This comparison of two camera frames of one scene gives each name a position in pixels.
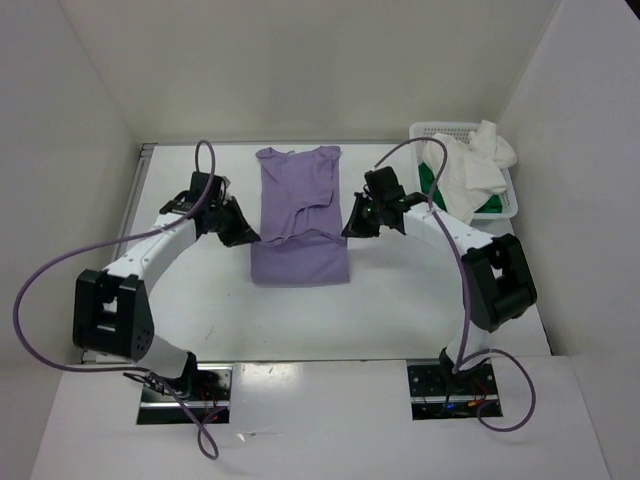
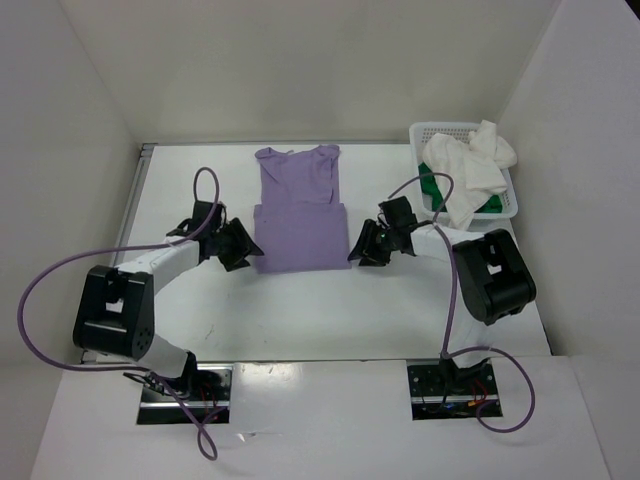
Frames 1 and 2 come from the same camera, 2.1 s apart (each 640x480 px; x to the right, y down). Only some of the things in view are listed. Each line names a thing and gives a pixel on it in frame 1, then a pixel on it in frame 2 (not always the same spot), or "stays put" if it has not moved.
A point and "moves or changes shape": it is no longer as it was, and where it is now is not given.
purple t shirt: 301,238 moves or changes shape
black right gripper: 356,226 to 365,244
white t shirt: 475,168 stays put
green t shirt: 492,204 stays put
